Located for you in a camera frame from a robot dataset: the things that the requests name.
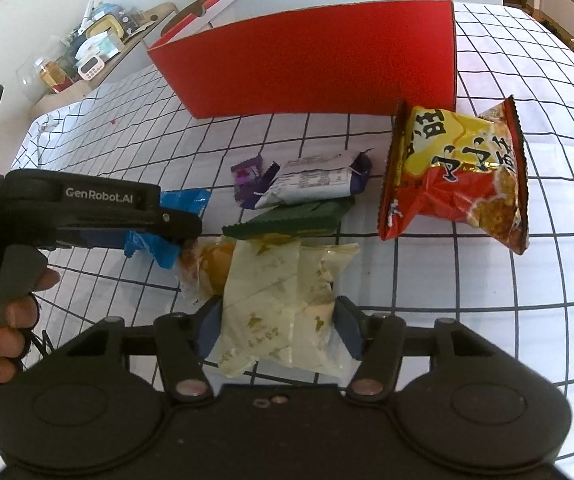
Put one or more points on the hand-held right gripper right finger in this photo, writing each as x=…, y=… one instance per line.
x=348, y=330

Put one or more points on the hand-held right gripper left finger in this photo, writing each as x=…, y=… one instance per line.
x=212, y=327

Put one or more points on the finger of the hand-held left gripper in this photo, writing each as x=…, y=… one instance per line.
x=177, y=227

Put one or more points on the blue snack packet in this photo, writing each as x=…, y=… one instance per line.
x=154, y=252

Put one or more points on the pale cream snack packet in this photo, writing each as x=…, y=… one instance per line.
x=277, y=300

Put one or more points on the purple candy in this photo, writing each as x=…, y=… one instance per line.
x=247, y=180

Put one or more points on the dark green snack packet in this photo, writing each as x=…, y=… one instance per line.
x=292, y=220

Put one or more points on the white packet with purple ends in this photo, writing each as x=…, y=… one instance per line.
x=312, y=180

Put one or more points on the red and yellow chips bag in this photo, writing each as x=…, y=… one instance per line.
x=452, y=180

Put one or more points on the red cardboard box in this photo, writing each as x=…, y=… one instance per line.
x=317, y=55

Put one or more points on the person's left hand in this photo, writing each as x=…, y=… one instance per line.
x=17, y=315

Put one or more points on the checked white tablecloth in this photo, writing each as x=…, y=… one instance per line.
x=442, y=310

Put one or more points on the orange drink bottle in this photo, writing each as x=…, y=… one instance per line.
x=56, y=77

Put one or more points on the white kitchen timer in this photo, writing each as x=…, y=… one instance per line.
x=90, y=67

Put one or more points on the yellow box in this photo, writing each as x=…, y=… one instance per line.
x=104, y=27

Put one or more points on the white tube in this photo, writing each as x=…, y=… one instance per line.
x=87, y=15

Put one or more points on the wooden side cabinet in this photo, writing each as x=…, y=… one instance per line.
x=159, y=12

